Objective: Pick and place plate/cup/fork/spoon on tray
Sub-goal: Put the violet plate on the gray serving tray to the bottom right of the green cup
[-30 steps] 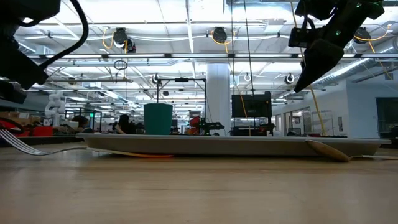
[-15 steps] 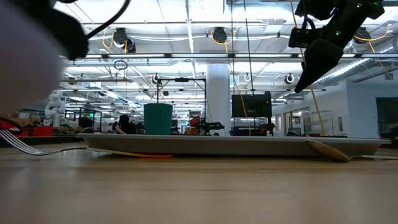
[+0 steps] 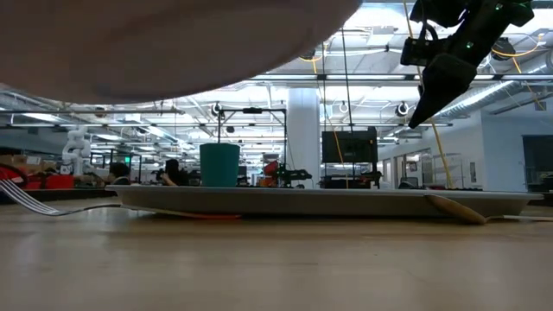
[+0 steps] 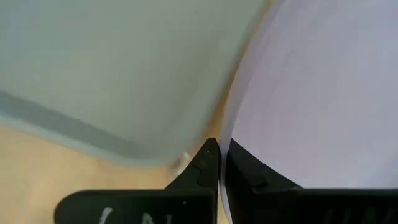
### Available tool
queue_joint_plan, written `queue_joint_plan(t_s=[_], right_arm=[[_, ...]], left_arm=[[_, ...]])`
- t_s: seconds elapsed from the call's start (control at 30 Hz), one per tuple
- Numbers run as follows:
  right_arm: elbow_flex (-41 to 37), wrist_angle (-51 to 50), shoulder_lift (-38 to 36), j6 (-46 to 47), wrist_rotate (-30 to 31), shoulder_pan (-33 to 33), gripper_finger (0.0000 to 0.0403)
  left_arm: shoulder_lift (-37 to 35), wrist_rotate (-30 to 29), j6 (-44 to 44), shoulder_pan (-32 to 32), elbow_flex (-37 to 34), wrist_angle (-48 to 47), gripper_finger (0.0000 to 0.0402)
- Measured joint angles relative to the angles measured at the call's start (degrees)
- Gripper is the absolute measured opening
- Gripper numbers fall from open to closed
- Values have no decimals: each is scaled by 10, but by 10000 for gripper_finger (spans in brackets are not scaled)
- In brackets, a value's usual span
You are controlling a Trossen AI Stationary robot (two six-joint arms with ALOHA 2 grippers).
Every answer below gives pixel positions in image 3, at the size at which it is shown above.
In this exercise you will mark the black computer box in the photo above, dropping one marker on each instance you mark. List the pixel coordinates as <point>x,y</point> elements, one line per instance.
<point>350,147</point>

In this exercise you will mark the long ceiling light bar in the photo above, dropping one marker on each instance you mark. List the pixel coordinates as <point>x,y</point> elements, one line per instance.
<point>367,77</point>

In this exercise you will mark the silver ventilation duct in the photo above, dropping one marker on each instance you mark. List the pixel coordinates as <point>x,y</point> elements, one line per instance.
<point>497,95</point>

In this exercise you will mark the black camera rig frame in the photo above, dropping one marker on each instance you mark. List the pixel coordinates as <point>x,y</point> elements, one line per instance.
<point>252,111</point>

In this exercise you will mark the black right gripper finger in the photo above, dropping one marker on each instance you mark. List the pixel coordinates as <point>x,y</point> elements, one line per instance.
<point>445,82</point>

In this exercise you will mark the dark doorway panel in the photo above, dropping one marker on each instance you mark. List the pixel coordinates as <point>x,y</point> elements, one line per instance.
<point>538,162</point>

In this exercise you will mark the white building column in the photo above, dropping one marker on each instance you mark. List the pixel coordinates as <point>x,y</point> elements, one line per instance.
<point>303,138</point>

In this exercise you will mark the person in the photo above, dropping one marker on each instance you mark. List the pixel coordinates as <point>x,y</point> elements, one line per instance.
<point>118,173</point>
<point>173,173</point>

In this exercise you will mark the lavender round plate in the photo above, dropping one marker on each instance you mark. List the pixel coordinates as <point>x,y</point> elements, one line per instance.
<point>151,47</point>

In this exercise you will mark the green plastic cup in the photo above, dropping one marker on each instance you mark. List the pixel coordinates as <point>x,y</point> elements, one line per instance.
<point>219,166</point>

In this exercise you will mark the red storage box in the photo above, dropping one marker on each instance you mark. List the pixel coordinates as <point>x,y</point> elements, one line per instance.
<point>52,182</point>

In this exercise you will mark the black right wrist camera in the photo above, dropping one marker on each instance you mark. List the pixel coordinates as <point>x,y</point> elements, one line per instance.
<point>421,51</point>

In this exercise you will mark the grey plastic tray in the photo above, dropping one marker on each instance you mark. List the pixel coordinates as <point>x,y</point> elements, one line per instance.
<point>302,202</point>

